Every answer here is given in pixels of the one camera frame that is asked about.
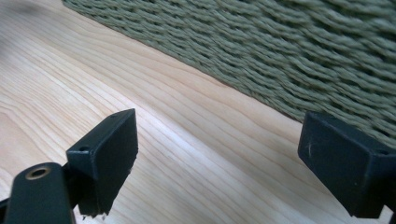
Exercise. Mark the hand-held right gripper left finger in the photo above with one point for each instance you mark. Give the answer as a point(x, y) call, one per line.
point(106, 161)

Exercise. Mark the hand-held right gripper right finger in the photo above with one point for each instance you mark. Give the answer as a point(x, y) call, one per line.
point(342, 168)

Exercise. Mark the green woven basket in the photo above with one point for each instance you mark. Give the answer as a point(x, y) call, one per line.
point(280, 53)

